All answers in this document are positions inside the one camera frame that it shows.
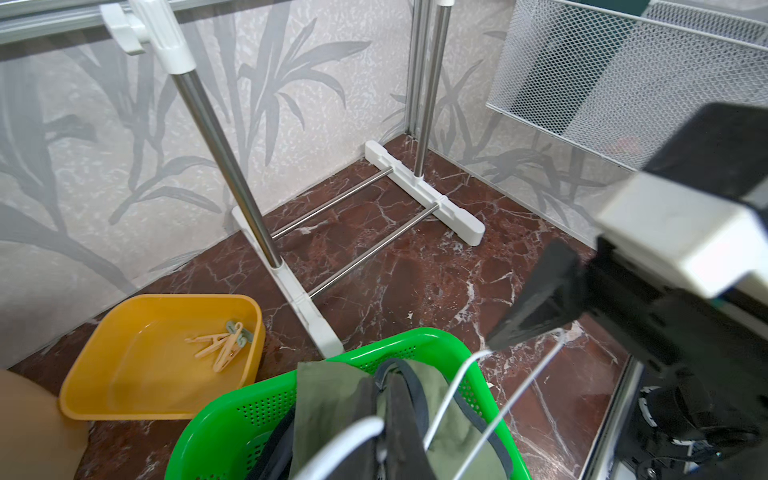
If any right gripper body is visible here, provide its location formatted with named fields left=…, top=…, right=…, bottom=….
left=583, top=237, right=767, bottom=432

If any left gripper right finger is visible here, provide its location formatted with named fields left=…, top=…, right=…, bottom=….
left=383, top=374, right=435, bottom=480

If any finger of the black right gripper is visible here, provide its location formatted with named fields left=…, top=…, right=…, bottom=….
left=486, top=239, right=585, bottom=352

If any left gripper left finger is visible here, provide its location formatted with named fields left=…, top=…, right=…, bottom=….
left=326, top=377, right=380, bottom=480

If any green tank top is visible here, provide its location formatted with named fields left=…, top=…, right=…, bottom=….
left=247, top=359, right=514, bottom=479

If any mint green clothespin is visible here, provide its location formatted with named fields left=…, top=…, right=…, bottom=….
left=226, top=320, right=253, bottom=349

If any wooden clothespin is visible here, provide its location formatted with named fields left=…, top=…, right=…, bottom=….
left=213, top=335, right=242, bottom=373

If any beige clothespin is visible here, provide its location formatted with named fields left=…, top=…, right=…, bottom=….
left=185, top=332, right=231, bottom=359

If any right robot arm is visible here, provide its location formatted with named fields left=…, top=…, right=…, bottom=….
left=486, top=240, right=767, bottom=479

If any green plastic basket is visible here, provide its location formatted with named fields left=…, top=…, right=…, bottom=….
left=164, top=327, right=533, bottom=480

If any metal clothes rack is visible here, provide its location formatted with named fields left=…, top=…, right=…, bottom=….
left=99, top=1, right=485, bottom=358

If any yellow plastic tray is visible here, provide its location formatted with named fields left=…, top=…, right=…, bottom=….
left=59, top=294, right=265, bottom=421

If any dark green cloth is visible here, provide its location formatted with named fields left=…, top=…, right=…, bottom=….
left=575, top=0, right=650, bottom=16

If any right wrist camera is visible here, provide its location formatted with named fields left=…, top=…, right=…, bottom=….
left=595, top=103, right=767, bottom=303

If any white wire mesh basket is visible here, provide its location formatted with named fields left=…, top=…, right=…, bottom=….
left=487, top=1, right=767, bottom=170

